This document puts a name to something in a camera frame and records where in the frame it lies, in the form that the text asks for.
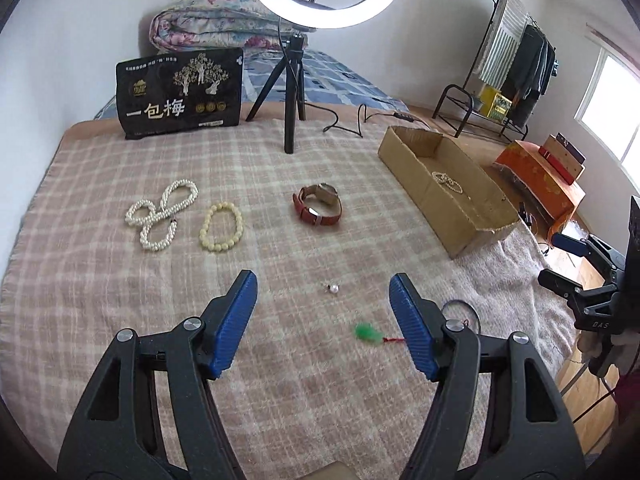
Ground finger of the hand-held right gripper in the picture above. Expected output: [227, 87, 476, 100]
[538, 268, 618, 311]
[552, 231, 628, 273]

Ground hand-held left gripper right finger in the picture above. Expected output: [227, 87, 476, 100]
[389, 272, 586, 480]

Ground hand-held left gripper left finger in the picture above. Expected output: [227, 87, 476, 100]
[57, 269, 259, 480]

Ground green feather pendant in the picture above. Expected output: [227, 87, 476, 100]
[354, 324, 408, 347]

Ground cream bead bracelet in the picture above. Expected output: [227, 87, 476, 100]
[199, 201, 244, 252]

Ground long white pearl necklace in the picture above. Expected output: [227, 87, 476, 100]
[125, 179, 199, 252]

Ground cardboard box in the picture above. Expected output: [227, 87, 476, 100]
[377, 125, 521, 260]

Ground red strap watch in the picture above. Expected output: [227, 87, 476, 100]
[292, 182, 343, 226]

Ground person's right hand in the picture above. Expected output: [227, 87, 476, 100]
[579, 330, 640, 361]

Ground orange cloth covered table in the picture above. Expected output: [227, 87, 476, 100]
[494, 140, 587, 243]

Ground cardboard and red boxes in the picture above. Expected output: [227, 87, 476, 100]
[544, 136, 587, 181]

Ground red box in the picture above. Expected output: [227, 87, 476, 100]
[539, 145, 576, 183]

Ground dark navy box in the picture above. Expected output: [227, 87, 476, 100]
[554, 132, 585, 165]

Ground window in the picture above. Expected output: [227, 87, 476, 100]
[574, 22, 640, 171]

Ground yellow crate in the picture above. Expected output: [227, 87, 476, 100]
[477, 85, 513, 121]

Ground dark hanging clothes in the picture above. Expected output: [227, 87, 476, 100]
[510, 25, 558, 106]

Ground black clothes rack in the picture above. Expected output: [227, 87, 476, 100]
[432, 0, 558, 142]

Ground striped hanging cloth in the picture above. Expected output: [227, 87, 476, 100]
[475, 0, 530, 85]

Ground black snack bag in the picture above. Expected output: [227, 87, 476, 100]
[115, 47, 245, 142]

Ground blue patterned bed sheet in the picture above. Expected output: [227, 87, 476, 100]
[92, 49, 411, 121]

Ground folded floral quilt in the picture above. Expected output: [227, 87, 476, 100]
[149, 0, 301, 53]

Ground small pearl bracelet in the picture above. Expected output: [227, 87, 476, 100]
[432, 171, 466, 193]

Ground black ring light cable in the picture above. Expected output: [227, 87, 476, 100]
[302, 102, 416, 138]

